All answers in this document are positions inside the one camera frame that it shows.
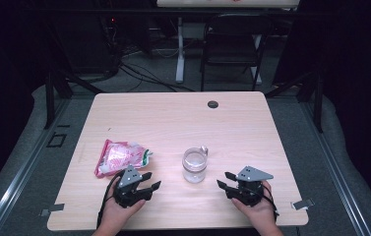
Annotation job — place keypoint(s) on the person's right hand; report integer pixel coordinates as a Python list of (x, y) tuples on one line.
[(260, 214)]

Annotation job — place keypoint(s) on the white background table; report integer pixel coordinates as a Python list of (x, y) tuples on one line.
[(225, 3)]

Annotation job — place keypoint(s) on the dark curtain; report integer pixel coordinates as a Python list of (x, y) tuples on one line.
[(2, 65), (363, 82)]

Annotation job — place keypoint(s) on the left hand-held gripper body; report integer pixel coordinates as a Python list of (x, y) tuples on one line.
[(130, 177)]

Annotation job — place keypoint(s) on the person's left hand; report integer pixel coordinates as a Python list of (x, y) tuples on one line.
[(115, 216)]

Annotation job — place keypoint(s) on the aluminium floor rail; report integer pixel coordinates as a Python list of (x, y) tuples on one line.
[(343, 187), (12, 190)]

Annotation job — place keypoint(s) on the clear jar with hinged lid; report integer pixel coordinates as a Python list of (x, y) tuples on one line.
[(194, 167)]

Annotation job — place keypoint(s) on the black metal stand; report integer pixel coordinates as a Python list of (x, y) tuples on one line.
[(319, 105), (50, 98)]

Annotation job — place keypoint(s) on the red and white plastic bag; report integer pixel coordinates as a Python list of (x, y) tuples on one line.
[(117, 157)]

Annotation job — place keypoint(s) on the grey tape piece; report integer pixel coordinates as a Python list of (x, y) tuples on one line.
[(55, 207), (302, 204)]

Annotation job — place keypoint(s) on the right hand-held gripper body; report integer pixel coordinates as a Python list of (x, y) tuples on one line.
[(252, 173)]

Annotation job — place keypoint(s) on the black folding chair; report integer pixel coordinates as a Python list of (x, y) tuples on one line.
[(232, 49)]

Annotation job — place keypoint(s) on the dark equipment with red light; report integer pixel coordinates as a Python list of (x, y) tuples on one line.
[(112, 36)]

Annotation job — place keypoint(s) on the black tape strip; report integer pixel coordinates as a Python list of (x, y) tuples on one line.
[(63, 126)]

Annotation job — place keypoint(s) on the grey table grommet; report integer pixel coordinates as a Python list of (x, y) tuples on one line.
[(213, 105)]

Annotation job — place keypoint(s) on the black tape square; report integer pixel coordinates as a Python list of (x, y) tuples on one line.
[(54, 146)]

